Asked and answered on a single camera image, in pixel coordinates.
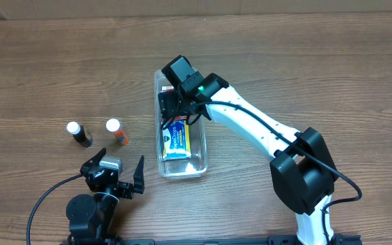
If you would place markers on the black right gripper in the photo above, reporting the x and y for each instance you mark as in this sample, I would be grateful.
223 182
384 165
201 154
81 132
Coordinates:
168 106

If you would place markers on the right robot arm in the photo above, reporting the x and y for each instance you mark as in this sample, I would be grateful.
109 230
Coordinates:
303 172

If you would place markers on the black bottle white cap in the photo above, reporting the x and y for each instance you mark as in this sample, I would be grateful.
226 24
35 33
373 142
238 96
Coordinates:
80 134

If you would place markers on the orange bottle white cap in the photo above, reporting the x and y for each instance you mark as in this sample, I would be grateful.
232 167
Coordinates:
113 126

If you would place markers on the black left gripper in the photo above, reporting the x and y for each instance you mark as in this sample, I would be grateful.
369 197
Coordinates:
115 186

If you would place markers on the red medicine box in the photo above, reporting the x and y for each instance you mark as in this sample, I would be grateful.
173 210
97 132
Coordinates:
168 100

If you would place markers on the clear plastic container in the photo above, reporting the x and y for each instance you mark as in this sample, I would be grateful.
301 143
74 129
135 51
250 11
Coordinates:
182 168

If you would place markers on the blue yellow Vicks VapoDrops box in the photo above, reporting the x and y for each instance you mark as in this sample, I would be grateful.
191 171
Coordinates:
176 141

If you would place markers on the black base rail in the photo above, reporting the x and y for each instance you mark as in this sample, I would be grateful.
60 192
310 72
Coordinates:
199 242

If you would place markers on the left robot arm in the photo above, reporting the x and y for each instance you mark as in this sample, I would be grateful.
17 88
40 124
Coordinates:
90 216

